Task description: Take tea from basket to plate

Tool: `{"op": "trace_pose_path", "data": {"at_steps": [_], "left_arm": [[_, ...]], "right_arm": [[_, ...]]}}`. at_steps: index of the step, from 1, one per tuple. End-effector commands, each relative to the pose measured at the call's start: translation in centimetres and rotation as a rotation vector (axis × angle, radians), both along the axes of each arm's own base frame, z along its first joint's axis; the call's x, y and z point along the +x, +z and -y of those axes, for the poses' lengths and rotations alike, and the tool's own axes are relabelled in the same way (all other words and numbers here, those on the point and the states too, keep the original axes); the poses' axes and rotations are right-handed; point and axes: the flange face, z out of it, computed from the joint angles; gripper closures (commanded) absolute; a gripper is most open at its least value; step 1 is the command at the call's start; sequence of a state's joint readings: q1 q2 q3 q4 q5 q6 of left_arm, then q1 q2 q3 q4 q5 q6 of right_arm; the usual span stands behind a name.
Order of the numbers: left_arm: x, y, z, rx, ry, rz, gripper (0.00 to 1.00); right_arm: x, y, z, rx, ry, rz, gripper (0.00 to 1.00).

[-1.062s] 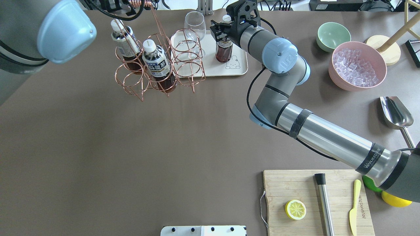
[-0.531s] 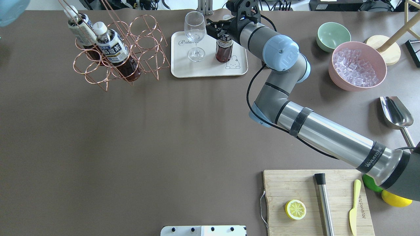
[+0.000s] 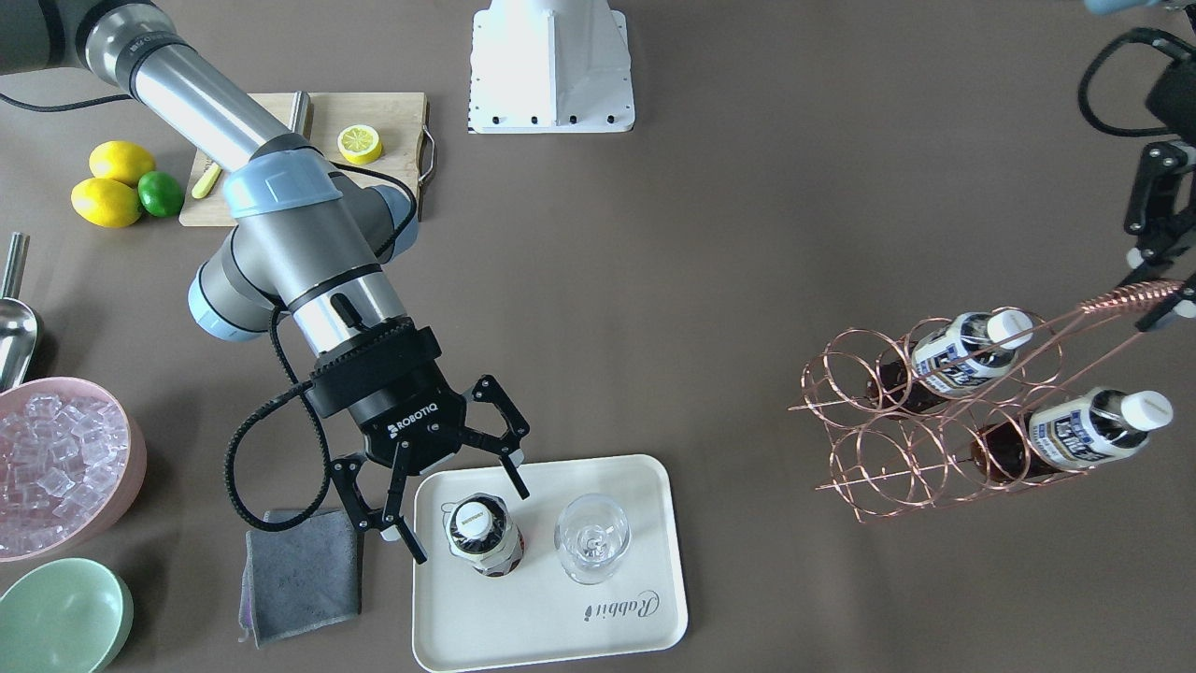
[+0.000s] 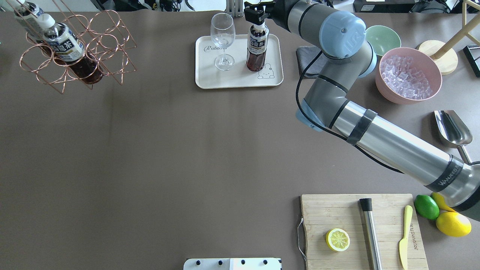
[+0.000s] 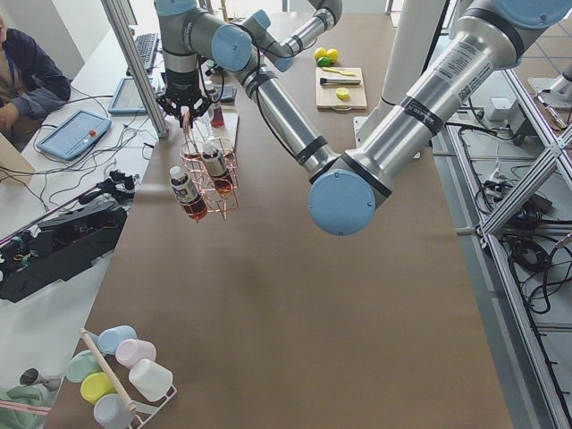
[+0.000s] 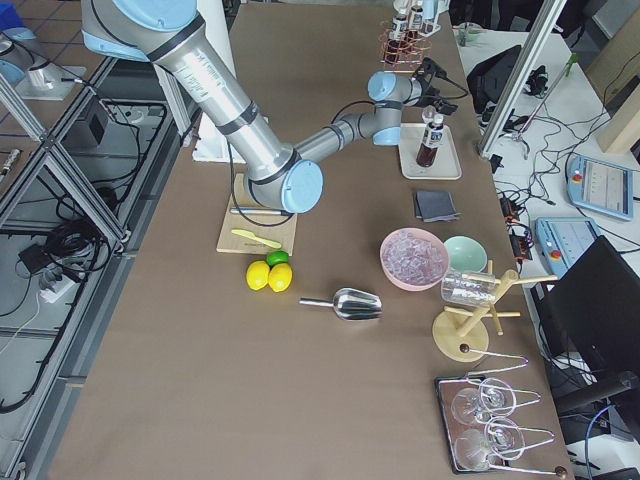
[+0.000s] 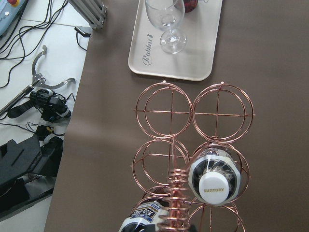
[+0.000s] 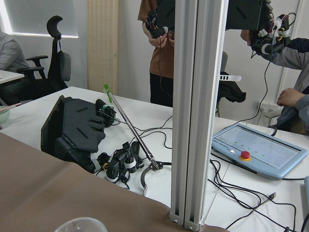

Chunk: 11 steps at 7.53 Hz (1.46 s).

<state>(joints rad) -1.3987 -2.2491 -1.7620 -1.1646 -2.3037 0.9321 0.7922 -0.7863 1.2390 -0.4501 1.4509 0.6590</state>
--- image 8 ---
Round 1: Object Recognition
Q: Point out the steel reacher grabber tool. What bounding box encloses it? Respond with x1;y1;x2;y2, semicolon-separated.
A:
103;83;172;196

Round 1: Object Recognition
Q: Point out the black equipment stand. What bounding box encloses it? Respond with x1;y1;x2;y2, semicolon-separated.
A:
41;95;116;174

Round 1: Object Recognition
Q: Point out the standing person brown shirt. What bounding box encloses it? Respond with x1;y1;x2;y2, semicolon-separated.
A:
138;0;174;107

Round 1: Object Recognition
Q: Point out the blue teach pendant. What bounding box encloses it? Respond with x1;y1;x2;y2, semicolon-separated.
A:
212;123;308;180

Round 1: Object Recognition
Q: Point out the black office chair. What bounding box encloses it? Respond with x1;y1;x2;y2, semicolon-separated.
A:
17;15;71;99

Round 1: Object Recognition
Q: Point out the clear wine glass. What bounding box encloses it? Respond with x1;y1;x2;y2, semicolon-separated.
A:
55;217;108;232

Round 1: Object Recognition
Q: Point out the seated person grey jacket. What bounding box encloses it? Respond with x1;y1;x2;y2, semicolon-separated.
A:
240;0;309;136

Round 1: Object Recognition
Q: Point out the mint bowl on desk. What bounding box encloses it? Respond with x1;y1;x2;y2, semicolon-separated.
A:
0;102;21;128

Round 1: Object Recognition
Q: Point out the seated person grey shirt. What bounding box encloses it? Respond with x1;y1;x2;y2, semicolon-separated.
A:
0;31;31;105

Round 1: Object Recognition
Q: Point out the black camera cable bundle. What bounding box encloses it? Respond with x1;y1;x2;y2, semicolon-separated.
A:
93;141;145;189

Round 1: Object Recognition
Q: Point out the aluminium frame post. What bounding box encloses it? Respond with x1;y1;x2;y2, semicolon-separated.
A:
169;0;228;232

